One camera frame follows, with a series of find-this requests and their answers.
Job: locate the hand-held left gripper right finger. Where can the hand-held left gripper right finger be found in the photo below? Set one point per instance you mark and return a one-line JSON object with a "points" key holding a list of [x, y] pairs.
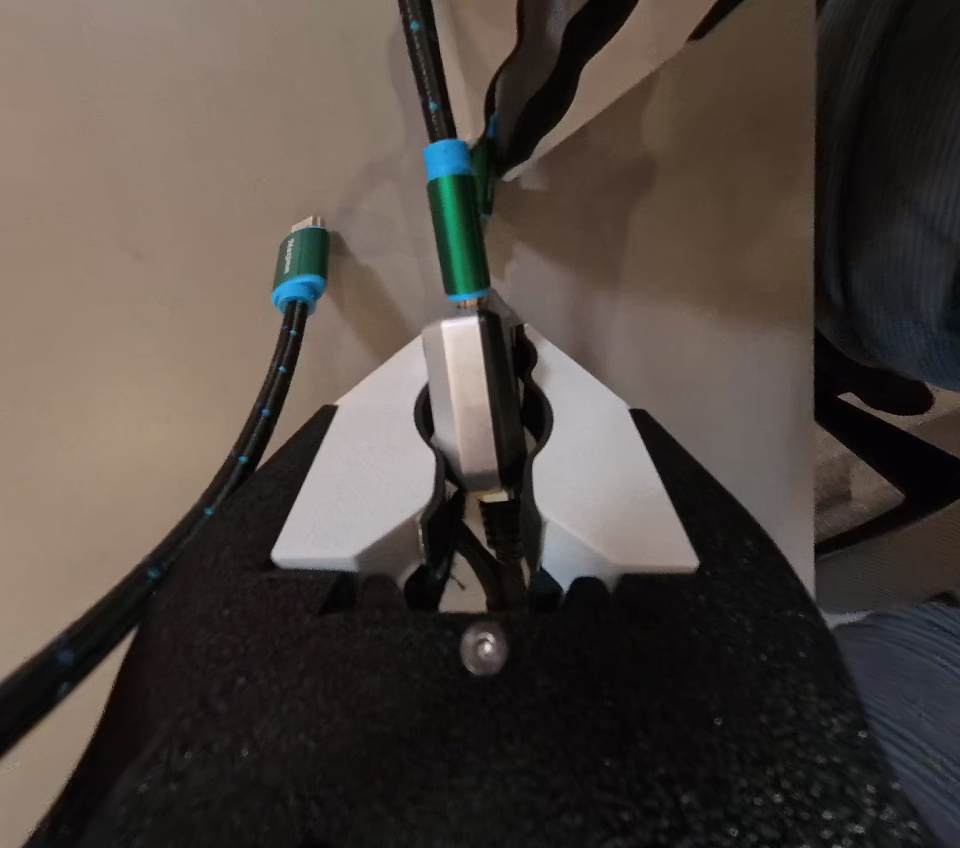
{"points": [[607, 480]]}

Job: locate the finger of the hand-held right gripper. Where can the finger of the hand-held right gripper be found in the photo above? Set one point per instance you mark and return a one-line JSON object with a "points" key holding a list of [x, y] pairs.
{"points": [[660, 0], [480, 15]]}

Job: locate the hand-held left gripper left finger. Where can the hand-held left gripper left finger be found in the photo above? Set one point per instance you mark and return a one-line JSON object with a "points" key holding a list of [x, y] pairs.
{"points": [[360, 480]]}

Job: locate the silver hdmi adapter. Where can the silver hdmi adapter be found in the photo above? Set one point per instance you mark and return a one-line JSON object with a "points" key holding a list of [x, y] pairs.
{"points": [[465, 398]]}

